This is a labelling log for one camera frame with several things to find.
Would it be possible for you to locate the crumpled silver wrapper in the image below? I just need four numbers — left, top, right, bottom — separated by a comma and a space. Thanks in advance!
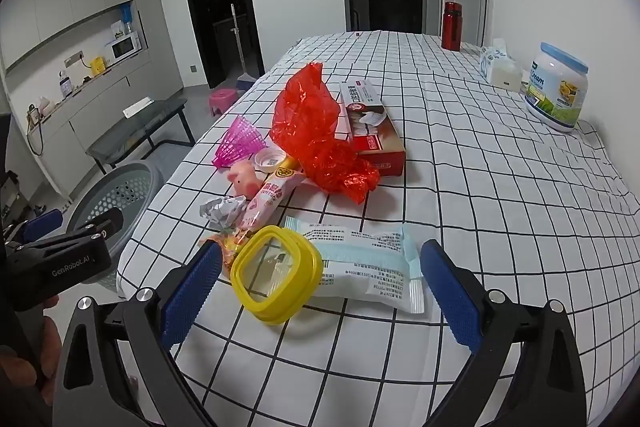
200, 195, 247, 233

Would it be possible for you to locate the pink plastic stool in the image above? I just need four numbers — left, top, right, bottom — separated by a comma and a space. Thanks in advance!
209, 88, 239, 116

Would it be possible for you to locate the orange snack wrapper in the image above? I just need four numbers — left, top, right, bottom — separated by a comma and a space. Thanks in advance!
199, 227, 251, 278

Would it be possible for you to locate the grey laundry basket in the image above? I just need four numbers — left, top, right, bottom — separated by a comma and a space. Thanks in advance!
65, 160, 166, 293

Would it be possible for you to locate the red toothpaste box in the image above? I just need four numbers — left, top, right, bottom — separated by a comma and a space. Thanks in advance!
339, 79, 407, 178

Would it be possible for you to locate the white flat box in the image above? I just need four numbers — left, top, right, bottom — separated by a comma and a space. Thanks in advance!
122, 97, 156, 118

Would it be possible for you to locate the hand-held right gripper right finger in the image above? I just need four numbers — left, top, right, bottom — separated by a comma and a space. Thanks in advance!
420, 238, 588, 427

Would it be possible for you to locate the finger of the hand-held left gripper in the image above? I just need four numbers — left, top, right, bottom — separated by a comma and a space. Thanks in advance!
19, 209, 65, 244
7, 207, 125, 250

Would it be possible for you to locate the white microwave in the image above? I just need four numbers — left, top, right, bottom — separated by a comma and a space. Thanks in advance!
109, 33, 142, 60

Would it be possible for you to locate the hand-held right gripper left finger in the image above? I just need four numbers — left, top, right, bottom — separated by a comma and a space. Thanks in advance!
52, 239, 223, 427

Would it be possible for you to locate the yellow plastic lid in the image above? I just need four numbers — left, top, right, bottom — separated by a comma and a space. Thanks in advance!
230, 225, 324, 325

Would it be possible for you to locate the white checked tablecloth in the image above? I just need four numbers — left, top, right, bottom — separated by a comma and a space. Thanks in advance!
116, 30, 640, 427

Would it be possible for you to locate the pink ribbed plastic cup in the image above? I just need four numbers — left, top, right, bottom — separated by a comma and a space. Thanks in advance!
211, 116, 267, 170

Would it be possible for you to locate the broom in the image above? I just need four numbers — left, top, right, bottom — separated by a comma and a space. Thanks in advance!
231, 4, 256, 90

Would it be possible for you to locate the person's left hand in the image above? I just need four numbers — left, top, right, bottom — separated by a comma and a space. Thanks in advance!
35, 296, 63, 404

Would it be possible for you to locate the dark bench table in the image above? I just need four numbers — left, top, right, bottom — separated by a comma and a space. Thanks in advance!
86, 98, 196, 175

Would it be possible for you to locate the white and blue wipes packet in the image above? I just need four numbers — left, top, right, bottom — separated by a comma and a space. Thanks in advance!
282, 215, 426, 315

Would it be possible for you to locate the white tissue pack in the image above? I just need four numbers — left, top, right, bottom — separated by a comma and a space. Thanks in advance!
479, 38, 521, 92

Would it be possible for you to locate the pink pig toy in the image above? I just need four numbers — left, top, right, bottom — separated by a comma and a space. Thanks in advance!
227, 158, 268, 198

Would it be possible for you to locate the white milk powder jar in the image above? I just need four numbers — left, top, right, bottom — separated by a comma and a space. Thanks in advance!
525, 42, 589, 134

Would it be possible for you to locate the red thermos bottle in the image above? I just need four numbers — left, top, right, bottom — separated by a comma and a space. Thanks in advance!
441, 1, 463, 52

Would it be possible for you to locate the pink sausage wrapper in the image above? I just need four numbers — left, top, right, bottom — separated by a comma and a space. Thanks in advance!
235, 157, 307, 235

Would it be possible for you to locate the white bottle cap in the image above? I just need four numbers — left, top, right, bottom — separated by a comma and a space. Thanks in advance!
253, 147, 287, 172

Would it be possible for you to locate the red plastic bag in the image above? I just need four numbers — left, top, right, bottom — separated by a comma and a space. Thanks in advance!
270, 62, 382, 206

